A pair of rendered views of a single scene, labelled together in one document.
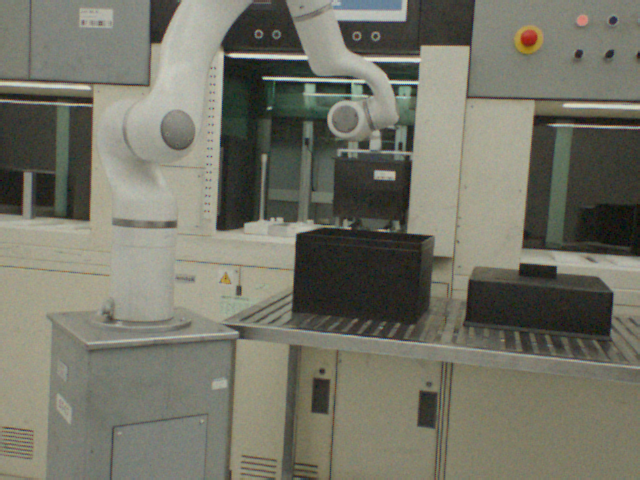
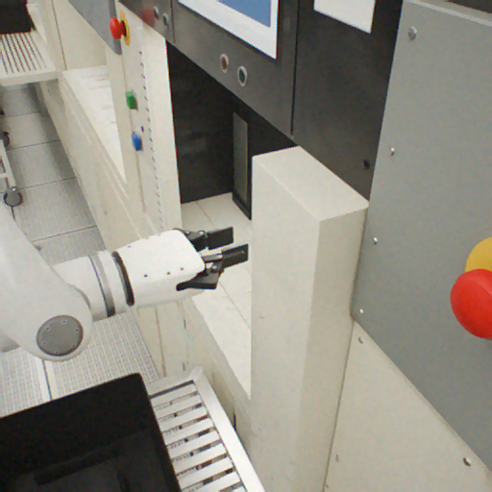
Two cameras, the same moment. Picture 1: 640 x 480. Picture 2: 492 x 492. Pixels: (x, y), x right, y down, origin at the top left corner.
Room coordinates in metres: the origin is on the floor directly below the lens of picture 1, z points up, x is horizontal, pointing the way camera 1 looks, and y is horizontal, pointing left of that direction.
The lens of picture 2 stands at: (1.70, -0.57, 1.62)
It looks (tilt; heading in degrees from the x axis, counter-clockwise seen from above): 37 degrees down; 52
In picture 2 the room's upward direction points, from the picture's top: straight up
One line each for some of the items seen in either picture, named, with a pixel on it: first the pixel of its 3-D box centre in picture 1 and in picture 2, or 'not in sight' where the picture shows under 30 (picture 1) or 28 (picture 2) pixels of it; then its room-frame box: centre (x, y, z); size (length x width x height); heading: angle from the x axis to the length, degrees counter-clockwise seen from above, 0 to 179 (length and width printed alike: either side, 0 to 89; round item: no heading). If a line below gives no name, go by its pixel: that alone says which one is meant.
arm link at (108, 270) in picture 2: not in sight; (109, 282); (1.87, -0.07, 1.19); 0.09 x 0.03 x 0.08; 80
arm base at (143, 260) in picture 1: (143, 274); not in sight; (1.44, 0.33, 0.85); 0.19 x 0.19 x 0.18
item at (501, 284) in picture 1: (535, 293); not in sight; (1.70, -0.49, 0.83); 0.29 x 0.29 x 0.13; 76
